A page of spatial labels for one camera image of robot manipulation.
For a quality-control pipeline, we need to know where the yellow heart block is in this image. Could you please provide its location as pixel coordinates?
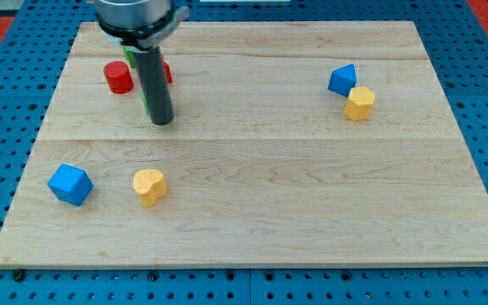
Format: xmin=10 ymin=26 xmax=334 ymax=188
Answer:
xmin=133 ymin=169 xmax=168 ymax=208

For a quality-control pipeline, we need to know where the light wooden board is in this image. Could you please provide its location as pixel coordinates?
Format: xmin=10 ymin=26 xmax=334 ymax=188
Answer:
xmin=0 ymin=21 xmax=488 ymax=269

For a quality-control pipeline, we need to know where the yellow hexagon block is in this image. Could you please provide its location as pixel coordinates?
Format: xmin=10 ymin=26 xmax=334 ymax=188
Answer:
xmin=344 ymin=86 xmax=376 ymax=121

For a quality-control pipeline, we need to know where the green block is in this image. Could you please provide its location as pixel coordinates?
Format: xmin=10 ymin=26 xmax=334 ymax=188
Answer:
xmin=123 ymin=47 xmax=136 ymax=69
xmin=141 ymin=91 xmax=150 ymax=117

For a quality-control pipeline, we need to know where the blue triangular prism block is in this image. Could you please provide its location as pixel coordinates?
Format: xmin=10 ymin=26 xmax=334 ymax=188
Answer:
xmin=328 ymin=64 xmax=358 ymax=97

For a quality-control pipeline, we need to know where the green block upper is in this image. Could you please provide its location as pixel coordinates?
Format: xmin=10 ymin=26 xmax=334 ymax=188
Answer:
xmin=123 ymin=47 xmax=136 ymax=69

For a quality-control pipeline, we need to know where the red cylinder block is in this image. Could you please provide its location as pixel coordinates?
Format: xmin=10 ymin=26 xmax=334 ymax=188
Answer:
xmin=103 ymin=61 xmax=134 ymax=94

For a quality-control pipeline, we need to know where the blue cube block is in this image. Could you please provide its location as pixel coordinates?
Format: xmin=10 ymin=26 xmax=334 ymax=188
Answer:
xmin=47 ymin=164 xmax=94 ymax=206

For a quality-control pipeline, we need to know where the green block lower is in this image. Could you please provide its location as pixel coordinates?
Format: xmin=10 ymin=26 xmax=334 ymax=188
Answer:
xmin=141 ymin=91 xmax=150 ymax=117

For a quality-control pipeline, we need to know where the red block behind rod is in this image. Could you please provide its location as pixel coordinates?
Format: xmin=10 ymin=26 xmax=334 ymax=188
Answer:
xmin=164 ymin=61 xmax=173 ymax=84

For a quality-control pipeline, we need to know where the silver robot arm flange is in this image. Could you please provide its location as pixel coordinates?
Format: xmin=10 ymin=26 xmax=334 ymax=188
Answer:
xmin=94 ymin=0 xmax=190 ymax=53

